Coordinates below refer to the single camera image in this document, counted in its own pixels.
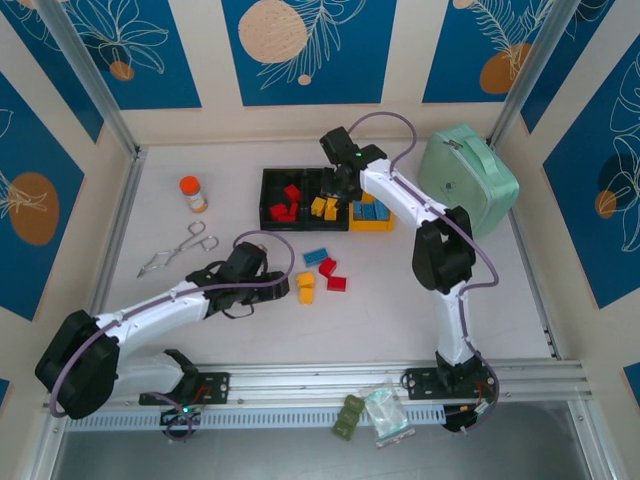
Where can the yellow lego brick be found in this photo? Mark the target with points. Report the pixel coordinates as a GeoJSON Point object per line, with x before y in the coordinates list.
{"type": "Point", "coordinates": [305, 279]}
{"type": "Point", "coordinates": [331, 209]}
{"type": "Point", "coordinates": [318, 206]}
{"type": "Point", "coordinates": [306, 296]}

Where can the red lego brick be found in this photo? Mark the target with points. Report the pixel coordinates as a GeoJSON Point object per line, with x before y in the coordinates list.
{"type": "Point", "coordinates": [336, 283]}
{"type": "Point", "coordinates": [293, 211]}
{"type": "Point", "coordinates": [291, 192]}
{"type": "Point", "coordinates": [327, 267]}
{"type": "Point", "coordinates": [279, 212]}

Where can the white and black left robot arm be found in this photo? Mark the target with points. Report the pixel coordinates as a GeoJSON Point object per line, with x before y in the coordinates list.
{"type": "Point", "coordinates": [150, 315]}

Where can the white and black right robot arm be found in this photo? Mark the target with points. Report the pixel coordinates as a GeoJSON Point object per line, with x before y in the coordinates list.
{"type": "Point", "coordinates": [395, 195]}

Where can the yellow plastic bin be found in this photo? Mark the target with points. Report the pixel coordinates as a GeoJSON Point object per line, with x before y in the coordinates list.
{"type": "Point", "coordinates": [370, 226]}

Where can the black two-compartment bin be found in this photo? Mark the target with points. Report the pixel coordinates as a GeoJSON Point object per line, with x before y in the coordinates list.
{"type": "Point", "coordinates": [274, 187]}

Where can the metal scissor tongs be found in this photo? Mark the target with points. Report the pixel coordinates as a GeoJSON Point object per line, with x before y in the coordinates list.
{"type": "Point", "coordinates": [179, 249]}

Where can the orange-lidded spice bottle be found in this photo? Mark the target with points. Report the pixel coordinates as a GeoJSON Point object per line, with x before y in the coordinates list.
{"type": "Point", "coordinates": [195, 197]}

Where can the mint green zip case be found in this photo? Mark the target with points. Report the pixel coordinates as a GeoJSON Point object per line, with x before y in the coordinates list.
{"type": "Point", "coordinates": [465, 175]}

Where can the small circuit board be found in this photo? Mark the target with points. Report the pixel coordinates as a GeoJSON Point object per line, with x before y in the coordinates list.
{"type": "Point", "coordinates": [185, 410]}
{"type": "Point", "coordinates": [482, 409]}

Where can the green toy brick off-table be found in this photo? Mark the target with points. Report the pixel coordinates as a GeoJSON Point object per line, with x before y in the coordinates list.
{"type": "Point", "coordinates": [347, 417]}

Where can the clear zip bag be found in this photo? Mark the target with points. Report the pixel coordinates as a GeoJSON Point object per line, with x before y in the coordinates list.
{"type": "Point", "coordinates": [387, 415]}

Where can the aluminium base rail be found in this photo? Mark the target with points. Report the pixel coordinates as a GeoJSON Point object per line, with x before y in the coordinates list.
{"type": "Point", "coordinates": [300, 385]}

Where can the aluminium side rail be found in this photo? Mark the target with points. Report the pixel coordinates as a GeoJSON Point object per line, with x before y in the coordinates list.
{"type": "Point", "coordinates": [112, 250]}
{"type": "Point", "coordinates": [529, 270]}

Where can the aluminium frame post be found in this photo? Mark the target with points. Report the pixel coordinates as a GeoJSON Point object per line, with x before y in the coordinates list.
{"type": "Point", "coordinates": [530, 75]}
{"type": "Point", "coordinates": [90, 75]}

